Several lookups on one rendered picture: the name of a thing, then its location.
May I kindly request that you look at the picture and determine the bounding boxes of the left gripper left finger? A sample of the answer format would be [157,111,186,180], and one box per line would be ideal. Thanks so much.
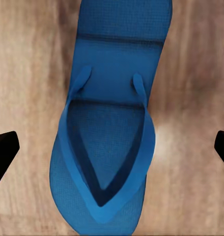
[0,131,20,181]

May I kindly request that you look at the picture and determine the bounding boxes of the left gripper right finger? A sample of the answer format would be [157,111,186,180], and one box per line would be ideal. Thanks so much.
[214,131,224,162]

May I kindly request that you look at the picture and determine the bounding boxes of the sandal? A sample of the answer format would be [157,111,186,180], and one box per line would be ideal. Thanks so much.
[49,0,172,236]

